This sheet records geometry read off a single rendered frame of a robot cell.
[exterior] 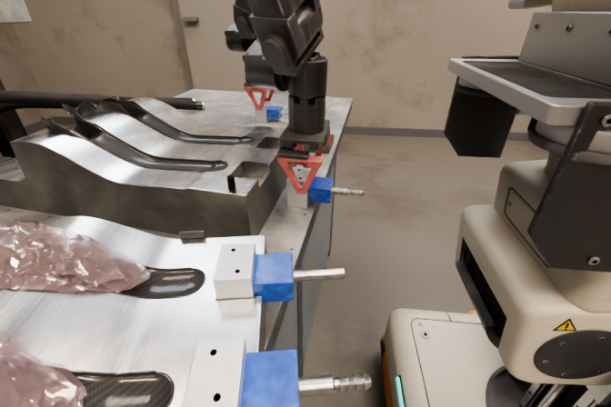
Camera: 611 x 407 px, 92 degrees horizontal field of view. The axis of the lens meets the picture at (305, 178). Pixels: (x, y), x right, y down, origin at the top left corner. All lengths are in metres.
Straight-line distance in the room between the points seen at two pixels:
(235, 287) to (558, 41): 0.44
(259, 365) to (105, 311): 0.15
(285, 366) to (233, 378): 0.04
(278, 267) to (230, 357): 0.10
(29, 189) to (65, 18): 3.26
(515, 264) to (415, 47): 2.61
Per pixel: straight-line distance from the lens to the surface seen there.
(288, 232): 0.47
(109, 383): 0.31
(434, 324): 1.07
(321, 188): 0.50
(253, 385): 0.26
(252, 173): 0.50
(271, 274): 0.32
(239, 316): 0.31
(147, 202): 0.50
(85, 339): 0.33
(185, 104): 1.08
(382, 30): 2.92
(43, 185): 0.63
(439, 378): 0.98
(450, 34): 3.05
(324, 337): 1.31
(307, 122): 0.45
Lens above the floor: 1.10
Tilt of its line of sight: 30 degrees down
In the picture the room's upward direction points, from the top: straight up
